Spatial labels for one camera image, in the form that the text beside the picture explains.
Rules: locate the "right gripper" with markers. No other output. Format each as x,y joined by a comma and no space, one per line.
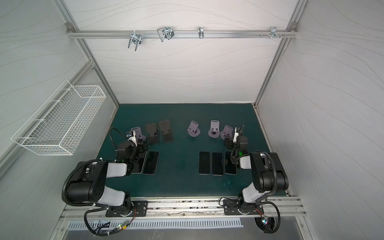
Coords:
231,142

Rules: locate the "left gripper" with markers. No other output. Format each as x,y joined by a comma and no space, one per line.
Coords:
141,149

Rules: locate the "purple round stand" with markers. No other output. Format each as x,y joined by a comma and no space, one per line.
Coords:
214,131
227,132
193,129
138,134

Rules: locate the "black folding phone stand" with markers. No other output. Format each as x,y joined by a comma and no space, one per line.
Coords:
153,132

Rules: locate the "purple phone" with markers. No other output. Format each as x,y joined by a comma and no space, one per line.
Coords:
217,164
151,163

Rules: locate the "white edged phone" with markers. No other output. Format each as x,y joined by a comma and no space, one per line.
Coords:
230,168

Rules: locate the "black phone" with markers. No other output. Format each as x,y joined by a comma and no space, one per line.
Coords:
204,163

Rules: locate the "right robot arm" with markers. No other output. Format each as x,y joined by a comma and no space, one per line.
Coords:
268,177

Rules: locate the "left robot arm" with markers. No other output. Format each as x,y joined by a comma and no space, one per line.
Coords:
86,185

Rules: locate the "black back-left stand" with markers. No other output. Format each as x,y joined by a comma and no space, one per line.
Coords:
166,130

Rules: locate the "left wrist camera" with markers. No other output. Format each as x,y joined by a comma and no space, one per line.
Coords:
131,136

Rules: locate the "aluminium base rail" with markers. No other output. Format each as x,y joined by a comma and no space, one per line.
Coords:
211,207

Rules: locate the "white wire basket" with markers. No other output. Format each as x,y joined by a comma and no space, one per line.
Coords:
57,127

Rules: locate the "aluminium cross rail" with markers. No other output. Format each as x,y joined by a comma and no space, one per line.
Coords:
186,34

